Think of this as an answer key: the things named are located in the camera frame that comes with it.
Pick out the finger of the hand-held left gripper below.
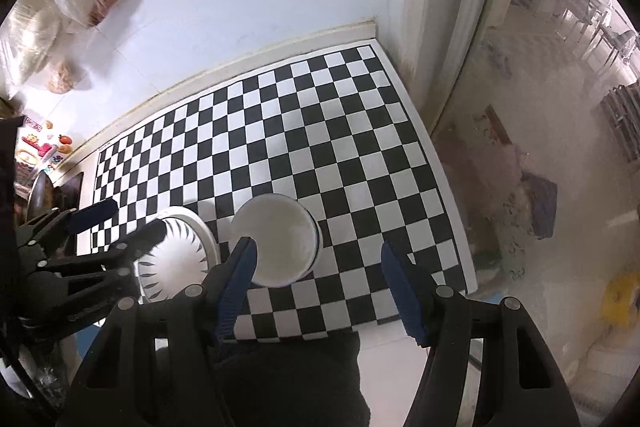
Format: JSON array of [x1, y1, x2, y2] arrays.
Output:
[[36, 221, 169, 276], [16, 198, 120, 249]]

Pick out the black white checkered mat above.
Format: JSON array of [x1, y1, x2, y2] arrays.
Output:
[[92, 43, 478, 342]]

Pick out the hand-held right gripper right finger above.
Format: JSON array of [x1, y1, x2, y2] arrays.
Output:
[[381, 241, 583, 427]]

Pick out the dark metal rack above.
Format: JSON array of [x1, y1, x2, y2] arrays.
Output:
[[597, 82, 640, 162]]

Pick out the white bowl purple flower print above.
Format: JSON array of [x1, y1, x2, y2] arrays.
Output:
[[232, 193, 321, 289]]

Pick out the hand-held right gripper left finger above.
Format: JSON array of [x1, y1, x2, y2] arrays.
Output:
[[57, 237, 258, 427]]

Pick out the white window frame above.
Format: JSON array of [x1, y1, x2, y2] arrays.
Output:
[[425, 0, 521, 138]]

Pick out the white plastic bag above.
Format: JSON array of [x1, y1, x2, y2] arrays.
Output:
[[0, 2, 66, 98]]

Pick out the colourful fridge magnets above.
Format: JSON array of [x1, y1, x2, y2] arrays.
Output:
[[15, 117, 76, 178]]

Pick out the clear plastic bag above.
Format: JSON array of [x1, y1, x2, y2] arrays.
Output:
[[0, 347, 71, 408]]

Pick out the brown round board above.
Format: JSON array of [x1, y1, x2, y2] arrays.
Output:
[[27, 172, 56, 218]]

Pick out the white plate black striped rim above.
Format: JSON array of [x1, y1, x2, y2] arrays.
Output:
[[132, 217, 211, 305]]

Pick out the blue-grey object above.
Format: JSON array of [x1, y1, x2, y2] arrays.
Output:
[[522, 174, 558, 240]]

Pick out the plastic bag orange contents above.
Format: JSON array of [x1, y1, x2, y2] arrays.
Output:
[[45, 57, 83, 95]]

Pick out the yellow object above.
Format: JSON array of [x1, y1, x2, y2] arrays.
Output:
[[600, 272, 640, 328]]

